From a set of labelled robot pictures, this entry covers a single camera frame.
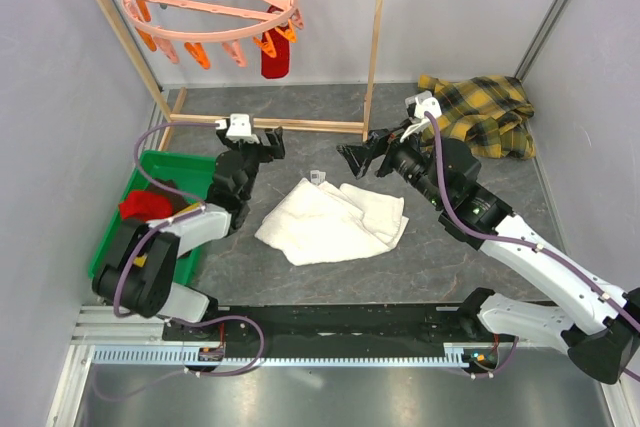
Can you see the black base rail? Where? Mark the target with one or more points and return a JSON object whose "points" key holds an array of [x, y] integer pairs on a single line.
{"points": [[351, 328]]}

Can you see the slotted aluminium cable duct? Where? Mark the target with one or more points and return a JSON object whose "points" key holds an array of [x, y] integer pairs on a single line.
{"points": [[447, 355]]}

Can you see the yellow sock with reindeer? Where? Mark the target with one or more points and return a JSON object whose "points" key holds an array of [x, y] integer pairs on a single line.
{"points": [[140, 260]]}

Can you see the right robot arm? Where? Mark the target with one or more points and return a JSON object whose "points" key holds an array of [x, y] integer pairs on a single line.
{"points": [[593, 322]]}

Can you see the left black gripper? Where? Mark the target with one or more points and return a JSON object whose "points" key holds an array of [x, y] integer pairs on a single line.
{"points": [[267, 151]]}

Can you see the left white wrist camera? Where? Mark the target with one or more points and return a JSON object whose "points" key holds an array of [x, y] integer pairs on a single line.
{"points": [[240, 124]]}

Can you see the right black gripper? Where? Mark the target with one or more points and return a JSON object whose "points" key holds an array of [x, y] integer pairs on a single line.
{"points": [[378, 143]]}

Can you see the yellow plaid shirt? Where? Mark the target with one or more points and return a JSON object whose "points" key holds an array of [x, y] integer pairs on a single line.
{"points": [[488, 113]]}

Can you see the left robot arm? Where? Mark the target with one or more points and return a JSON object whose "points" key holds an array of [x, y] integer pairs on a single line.
{"points": [[136, 274]]}

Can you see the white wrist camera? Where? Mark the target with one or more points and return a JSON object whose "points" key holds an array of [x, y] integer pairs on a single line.
{"points": [[240, 124], [421, 108]]}

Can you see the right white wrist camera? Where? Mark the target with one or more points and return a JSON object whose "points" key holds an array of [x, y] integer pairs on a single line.
{"points": [[421, 108]]}

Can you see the white folded towel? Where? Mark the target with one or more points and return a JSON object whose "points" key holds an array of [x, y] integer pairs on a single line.
{"points": [[326, 224]]}

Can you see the brown striped sock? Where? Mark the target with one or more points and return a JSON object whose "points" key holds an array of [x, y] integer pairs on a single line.
{"points": [[168, 189]]}

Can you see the wooden hanger stand frame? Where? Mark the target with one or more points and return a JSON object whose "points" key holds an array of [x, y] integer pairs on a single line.
{"points": [[173, 114]]}

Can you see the red sock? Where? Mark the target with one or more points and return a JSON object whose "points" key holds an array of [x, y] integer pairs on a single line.
{"points": [[275, 67], [144, 206]]}

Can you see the pink round clip hanger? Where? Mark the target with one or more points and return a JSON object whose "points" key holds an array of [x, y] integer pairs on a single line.
{"points": [[264, 20]]}

